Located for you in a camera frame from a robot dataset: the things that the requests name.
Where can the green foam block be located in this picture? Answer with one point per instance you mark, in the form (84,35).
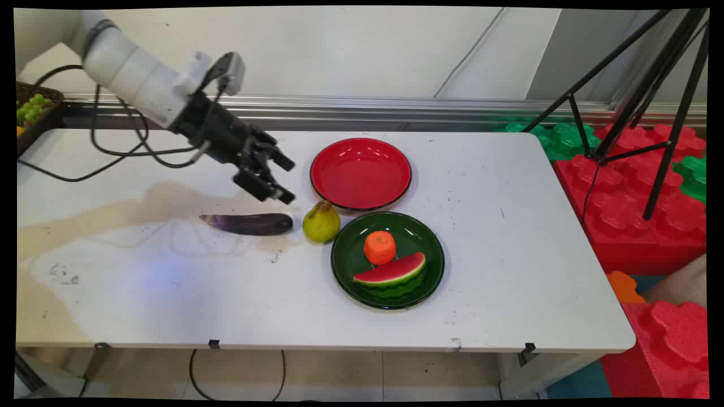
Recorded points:
(557,140)
(694,178)

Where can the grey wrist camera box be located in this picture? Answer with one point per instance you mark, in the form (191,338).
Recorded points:
(232,70)

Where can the grey table leg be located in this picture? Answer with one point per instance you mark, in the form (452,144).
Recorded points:
(537,370)
(51,376)

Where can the red round plate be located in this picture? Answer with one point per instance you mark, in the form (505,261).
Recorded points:
(360,173)

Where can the toy watermelon slice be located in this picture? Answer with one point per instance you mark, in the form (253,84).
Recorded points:
(393,277)

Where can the orange foam piece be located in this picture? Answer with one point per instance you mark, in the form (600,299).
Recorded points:
(623,287)

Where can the orange toy mandarin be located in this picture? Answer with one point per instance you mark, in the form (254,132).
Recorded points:
(379,247)

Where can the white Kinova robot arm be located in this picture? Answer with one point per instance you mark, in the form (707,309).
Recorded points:
(133,73)

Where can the large red foam block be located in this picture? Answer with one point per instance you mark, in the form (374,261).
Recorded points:
(622,209)

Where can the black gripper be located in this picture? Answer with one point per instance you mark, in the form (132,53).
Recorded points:
(218,133)

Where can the black camera tripod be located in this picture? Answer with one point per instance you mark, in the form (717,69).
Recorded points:
(659,73)

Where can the brown wicker basket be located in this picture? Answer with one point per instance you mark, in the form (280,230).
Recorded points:
(35,131)

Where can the purple toy eggplant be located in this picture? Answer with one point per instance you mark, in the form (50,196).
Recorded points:
(251,224)

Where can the yellow-green toy pear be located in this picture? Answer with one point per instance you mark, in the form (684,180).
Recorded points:
(320,223)

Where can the green toy grapes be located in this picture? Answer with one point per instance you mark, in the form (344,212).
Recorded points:
(33,107)

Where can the person's bare leg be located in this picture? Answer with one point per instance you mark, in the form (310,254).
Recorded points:
(681,285)

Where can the green round plate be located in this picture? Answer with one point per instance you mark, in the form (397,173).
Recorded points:
(350,257)

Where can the aluminium rail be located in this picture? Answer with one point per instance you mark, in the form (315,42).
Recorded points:
(350,110)

